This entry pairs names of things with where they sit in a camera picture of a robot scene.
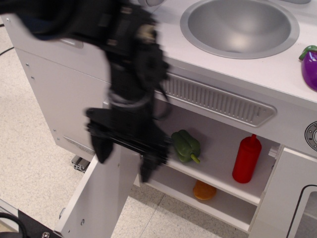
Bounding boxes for round oven dial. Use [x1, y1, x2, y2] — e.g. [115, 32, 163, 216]
[305, 121, 317, 151]

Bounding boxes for white toy fridge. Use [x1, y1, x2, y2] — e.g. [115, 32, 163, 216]
[2, 13, 110, 161]

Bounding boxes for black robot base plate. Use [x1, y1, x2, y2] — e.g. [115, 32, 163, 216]
[0, 210, 62, 238]

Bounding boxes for orange toy food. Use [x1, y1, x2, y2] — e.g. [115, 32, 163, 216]
[193, 180, 217, 200]

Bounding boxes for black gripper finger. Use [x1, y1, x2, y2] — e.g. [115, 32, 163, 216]
[91, 135, 113, 164]
[140, 154, 163, 183]

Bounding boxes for aluminium extrusion frame foot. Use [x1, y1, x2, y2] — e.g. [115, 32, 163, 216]
[71, 156, 90, 173]

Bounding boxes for white toy kitchen cabinet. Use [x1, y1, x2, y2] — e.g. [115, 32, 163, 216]
[140, 0, 317, 238]

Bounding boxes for red ketchup bottle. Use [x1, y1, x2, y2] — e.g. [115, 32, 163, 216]
[232, 134, 262, 183]

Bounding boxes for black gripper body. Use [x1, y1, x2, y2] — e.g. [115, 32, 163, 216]
[86, 108, 171, 164]

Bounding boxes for white cabinet door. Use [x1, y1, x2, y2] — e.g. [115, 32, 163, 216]
[55, 145, 141, 238]

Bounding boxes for silver round sink basin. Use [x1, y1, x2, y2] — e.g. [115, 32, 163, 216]
[180, 0, 300, 60]

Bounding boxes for green toy bell pepper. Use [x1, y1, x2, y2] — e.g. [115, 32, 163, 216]
[171, 129, 201, 164]

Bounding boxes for purple toy eggplant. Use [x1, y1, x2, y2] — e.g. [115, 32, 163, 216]
[299, 45, 317, 91]

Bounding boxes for grey vent grille panel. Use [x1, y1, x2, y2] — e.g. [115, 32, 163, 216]
[162, 73, 277, 127]

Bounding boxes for white oven door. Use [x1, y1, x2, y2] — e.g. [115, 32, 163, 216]
[249, 147, 317, 238]

